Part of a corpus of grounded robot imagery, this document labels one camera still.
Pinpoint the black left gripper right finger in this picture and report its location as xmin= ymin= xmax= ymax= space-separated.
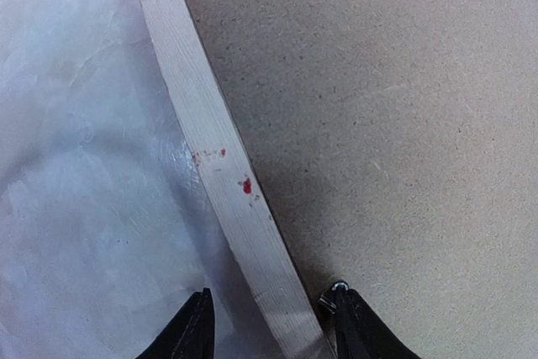
xmin=333 ymin=287 xmax=419 ymax=359

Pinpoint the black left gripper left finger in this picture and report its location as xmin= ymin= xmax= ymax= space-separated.
xmin=137 ymin=288 xmax=215 ymax=359

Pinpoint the brown frame backing board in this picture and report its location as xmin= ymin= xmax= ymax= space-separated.
xmin=186 ymin=0 xmax=537 ymax=358

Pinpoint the red wooden picture frame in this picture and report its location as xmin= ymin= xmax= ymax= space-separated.
xmin=140 ymin=0 xmax=335 ymax=358

